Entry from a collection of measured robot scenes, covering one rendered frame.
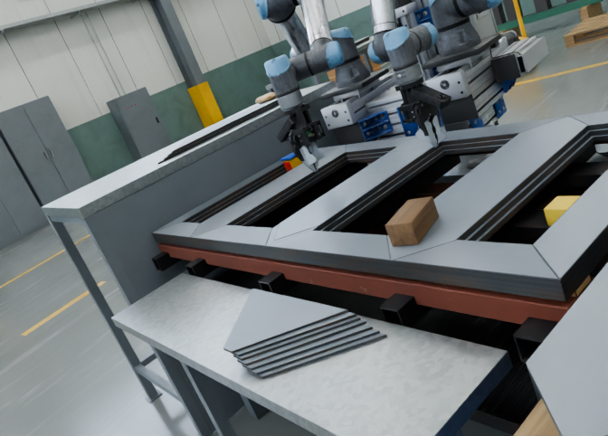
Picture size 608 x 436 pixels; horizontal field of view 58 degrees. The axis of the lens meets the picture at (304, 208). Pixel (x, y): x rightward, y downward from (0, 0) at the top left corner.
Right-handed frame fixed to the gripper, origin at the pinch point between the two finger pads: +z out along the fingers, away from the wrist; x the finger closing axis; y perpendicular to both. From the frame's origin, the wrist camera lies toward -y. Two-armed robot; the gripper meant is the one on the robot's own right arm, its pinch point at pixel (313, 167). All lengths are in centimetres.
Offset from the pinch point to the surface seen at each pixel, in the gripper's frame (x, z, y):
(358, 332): -49, 16, 60
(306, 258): -37, 9, 34
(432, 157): 21.3, 8.5, 28.5
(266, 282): -41.6, 14.6, 19.0
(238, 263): -36.3, 13.9, -2.3
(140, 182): -29, -12, -63
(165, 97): 446, -39, -991
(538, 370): -57, 8, 102
